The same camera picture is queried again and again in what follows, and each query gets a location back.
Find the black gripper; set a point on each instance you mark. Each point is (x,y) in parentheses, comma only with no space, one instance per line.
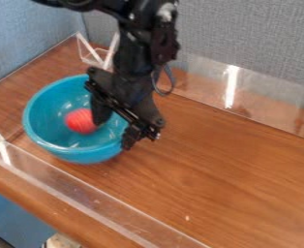
(126,96)

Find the red toy strawberry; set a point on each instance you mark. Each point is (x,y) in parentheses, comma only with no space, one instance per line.
(78,120)

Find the blue bowl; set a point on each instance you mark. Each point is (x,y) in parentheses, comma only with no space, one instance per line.
(43,125)

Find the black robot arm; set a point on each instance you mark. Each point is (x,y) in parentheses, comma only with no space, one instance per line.
(147,46)

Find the clear acrylic front barrier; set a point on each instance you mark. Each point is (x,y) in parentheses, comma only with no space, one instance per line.
(38,179)

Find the clear acrylic barrier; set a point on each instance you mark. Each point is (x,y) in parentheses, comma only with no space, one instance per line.
(38,179)
(269,100)

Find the clear acrylic back barrier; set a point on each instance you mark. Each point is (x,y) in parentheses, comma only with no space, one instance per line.
(269,100)

